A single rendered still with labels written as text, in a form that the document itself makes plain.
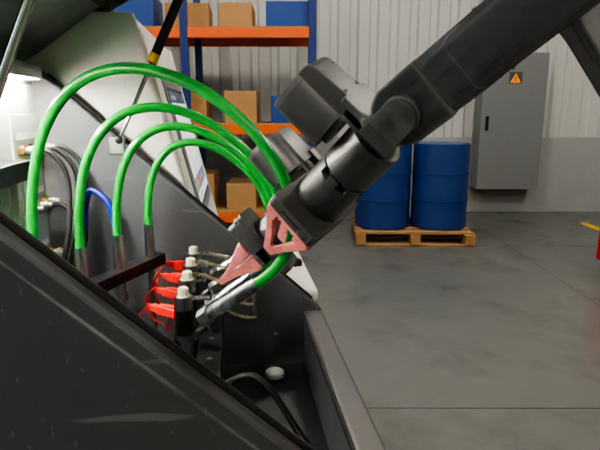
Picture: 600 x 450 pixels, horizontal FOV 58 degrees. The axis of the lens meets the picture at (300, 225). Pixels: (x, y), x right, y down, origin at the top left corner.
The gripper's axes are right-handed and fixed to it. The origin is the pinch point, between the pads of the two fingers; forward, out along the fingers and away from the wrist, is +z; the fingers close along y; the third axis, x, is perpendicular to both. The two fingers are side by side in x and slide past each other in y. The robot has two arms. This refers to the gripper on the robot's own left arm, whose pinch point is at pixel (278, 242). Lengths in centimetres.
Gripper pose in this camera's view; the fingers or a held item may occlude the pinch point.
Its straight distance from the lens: 65.3
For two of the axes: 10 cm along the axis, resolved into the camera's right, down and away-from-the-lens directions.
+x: 6.6, 7.5, -0.8
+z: -5.3, 5.3, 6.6
